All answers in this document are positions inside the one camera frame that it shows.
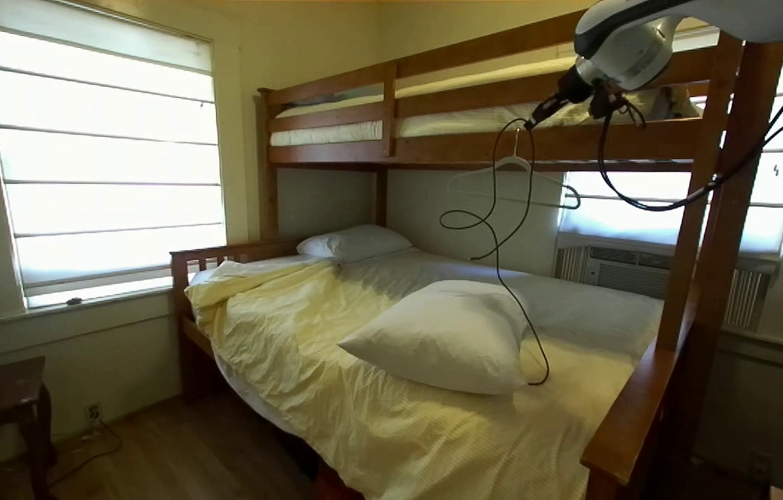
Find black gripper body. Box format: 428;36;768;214
552;67;598;108

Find thin black cable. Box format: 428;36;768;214
436;115;591;390

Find small white pillow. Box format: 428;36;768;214
294;221;418;265

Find large white pillow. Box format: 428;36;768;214
337;278;534;399

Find white clothes hanger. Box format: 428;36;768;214
479;118;586;214

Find white window air conditioner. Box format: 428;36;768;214
558;236;677;301

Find striped bunk mattress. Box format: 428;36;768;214
268;39;725;149

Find window behind bunk bed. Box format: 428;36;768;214
557;25;783;258

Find yellow striped blanket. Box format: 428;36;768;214
183;254;643;500

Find large window with blinds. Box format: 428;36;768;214
0;0;232;310

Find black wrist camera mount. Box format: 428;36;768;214
589;82;627;122

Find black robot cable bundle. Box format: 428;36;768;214
596;44;783;217

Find wooden bunk bed frame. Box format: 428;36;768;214
167;8;783;500

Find lamp cord on floor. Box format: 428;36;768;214
49;413;129;489

